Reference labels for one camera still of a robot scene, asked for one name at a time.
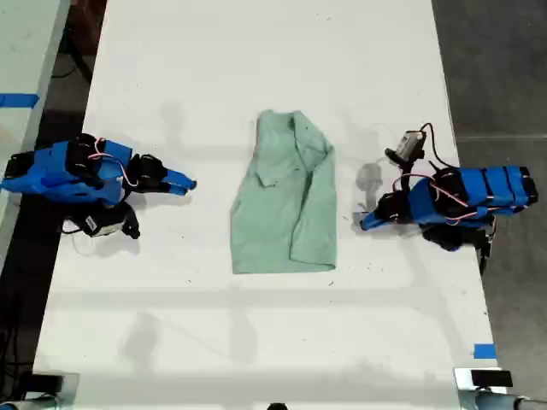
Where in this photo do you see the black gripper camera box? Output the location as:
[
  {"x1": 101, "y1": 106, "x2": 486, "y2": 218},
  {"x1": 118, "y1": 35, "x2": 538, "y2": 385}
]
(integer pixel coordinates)
[
  {"x1": 83, "y1": 212, "x2": 126, "y2": 238},
  {"x1": 395, "y1": 130, "x2": 429, "y2": 160}
]

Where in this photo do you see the black camera cable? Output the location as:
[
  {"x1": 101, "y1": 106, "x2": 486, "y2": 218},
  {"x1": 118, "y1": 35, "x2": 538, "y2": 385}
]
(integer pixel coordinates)
[{"x1": 420, "y1": 122, "x2": 448, "y2": 168}]

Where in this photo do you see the pale green T-shirt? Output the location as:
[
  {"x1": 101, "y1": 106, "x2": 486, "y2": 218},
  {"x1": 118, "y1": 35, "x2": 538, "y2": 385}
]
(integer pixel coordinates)
[{"x1": 230, "y1": 108, "x2": 338, "y2": 276}]

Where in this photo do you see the long blue tape strip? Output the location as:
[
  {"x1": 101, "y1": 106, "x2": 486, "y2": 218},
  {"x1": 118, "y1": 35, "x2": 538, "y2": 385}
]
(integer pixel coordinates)
[{"x1": 0, "y1": 92, "x2": 41, "y2": 109}]

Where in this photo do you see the grey metal pipe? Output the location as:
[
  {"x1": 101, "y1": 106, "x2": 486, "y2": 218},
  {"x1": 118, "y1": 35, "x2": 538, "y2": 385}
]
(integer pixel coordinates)
[
  {"x1": 0, "y1": 395, "x2": 60, "y2": 410},
  {"x1": 459, "y1": 387, "x2": 547, "y2": 410}
]

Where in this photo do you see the pale side table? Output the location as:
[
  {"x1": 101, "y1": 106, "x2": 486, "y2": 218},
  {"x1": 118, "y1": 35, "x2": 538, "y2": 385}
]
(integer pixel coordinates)
[{"x1": 0, "y1": 0, "x2": 72, "y2": 261}]

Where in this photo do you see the small black box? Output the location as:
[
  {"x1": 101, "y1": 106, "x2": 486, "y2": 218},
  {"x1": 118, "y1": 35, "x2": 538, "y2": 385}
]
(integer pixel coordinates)
[
  {"x1": 469, "y1": 369, "x2": 514, "y2": 388},
  {"x1": 28, "y1": 372, "x2": 66, "y2": 392}
]

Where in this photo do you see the black floor cable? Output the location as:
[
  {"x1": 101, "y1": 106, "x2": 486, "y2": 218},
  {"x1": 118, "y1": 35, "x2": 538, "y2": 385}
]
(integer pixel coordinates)
[{"x1": 50, "y1": 53, "x2": 94, "y2": 81}]

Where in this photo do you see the black camera stalk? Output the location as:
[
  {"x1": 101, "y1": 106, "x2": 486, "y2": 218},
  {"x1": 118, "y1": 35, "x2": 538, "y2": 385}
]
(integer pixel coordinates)
[
  {"x1": 114, "y1": 201, "x2": 142, "y2": 240},
  {"x1": 384, "y1": 147, "x2": 425, "y2": 174}
]

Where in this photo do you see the thin camera cable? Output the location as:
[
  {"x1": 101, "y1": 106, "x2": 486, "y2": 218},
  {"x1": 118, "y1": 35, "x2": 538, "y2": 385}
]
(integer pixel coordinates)
[{"x1": 59, "y1": 220, "x2": 93, "y2": 256}]

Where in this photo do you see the red white arm wire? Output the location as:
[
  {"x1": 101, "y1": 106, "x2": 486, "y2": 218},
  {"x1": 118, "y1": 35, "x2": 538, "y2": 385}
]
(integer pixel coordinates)
[
  {"x1": 425, "y1": 170, "x2": 502, "y2": 226},
  {"x1": 87, "y1": 137, "x2": 138, "y2": 188}
]

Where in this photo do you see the silver metal clamp plate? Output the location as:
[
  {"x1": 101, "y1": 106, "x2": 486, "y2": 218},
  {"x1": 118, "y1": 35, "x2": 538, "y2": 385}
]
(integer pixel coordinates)
[{"x1": 453, "y1": 366, "x2": 514, "y2": 392}]

